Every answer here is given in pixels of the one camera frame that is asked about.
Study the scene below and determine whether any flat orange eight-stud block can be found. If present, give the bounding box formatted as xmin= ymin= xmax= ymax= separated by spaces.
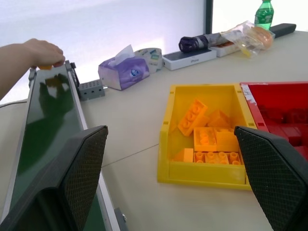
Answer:
xmin=193 ymin=151 xmax=244 ymax=166

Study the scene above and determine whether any small plain orange block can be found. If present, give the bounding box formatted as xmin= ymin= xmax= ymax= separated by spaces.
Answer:
xmin=171 ymin=148 xmax=194 ymax=163

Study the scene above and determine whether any person's bare hand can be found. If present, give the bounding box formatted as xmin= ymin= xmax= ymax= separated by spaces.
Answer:
xmin=23 ymin=38 xmax=66 ymax=68

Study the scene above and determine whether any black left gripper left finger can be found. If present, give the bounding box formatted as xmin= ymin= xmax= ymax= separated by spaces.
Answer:
xmin=0 ymin=125 xmax=109 ymax=231

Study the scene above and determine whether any long orange building block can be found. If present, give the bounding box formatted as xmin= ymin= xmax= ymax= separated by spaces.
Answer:
xmin=177 ymin=99 xmax=209 ymax=137

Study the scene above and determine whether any white phone box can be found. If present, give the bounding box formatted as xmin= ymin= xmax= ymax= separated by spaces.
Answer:
xmin=162 ymin=48 xmax=218 ymax=71

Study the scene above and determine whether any green plastic bottle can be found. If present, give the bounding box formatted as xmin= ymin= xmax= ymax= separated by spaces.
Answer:
xmin=254 ymin=0 xmax=275 ymax=31

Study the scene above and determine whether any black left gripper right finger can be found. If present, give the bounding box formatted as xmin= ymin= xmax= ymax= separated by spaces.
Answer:
xmin=233 ymin=126 xmax=308 ymax=231

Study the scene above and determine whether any green conveyor belt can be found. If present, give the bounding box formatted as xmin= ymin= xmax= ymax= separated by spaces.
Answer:
xmin=0 ymin=60 xmax=127 ymax=231

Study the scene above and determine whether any yellow plastic bin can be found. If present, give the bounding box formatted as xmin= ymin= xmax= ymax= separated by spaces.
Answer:
xmin=157 ymin=83 xmax=257 ymax=191

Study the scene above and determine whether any white tray with reddish food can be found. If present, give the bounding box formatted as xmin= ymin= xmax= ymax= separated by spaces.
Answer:
xmin=210 ymin=40 xmax=242 ymax=58

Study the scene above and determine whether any clear plastic bag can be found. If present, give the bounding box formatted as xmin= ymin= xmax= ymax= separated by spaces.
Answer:
xmin=220 ymin=20 xmax=276 ymax=59

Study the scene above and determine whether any dark purple folded umbrella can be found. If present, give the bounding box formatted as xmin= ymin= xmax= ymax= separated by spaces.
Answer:
xmin=178 ymin=32 xmax=232 ymax=54

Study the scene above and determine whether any sloped orange building block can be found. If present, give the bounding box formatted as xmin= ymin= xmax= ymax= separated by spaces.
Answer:
xmin=206 ymin=109 xmax=232 ymax=128

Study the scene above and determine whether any red plastic bin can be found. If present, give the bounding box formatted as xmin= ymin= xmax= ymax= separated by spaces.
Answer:
xmin=240 ymin=81 xmax=308 ymax=162

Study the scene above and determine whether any long black case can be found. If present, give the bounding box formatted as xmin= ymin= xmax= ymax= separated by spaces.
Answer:
xmin=269 ymin=23 xmax=297 ymax=39

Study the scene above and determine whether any grey metal block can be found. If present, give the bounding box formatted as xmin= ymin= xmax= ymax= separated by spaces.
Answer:
xmin=78 ymin=79 xmax=106 ymax=102

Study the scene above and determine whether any dark window frame post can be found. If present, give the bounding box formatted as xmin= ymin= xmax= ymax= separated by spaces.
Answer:
xmin=205 ymin=0 xmax=214 ymax=35

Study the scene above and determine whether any purple tissue box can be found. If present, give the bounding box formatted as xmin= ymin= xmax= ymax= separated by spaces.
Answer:
xmin=98 ymin=44 xmax=151 ymax=91

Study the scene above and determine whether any white round sticker roll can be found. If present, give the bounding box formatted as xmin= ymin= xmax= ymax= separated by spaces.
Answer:
xmin=134 ymin=47 xmax=164 ymax=73

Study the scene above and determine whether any red building block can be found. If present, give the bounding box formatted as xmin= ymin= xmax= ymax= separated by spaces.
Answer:
xmin=268 ymin=125 xmax=303 ymax=146

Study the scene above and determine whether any round bread bun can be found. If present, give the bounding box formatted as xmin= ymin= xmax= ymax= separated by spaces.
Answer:
xmin=250 ymin=26 xmax=274 ymax=51

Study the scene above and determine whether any orange square building block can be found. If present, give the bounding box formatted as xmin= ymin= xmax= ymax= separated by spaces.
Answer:
xmin=213 ymin=128 xmax=240 ymax=153

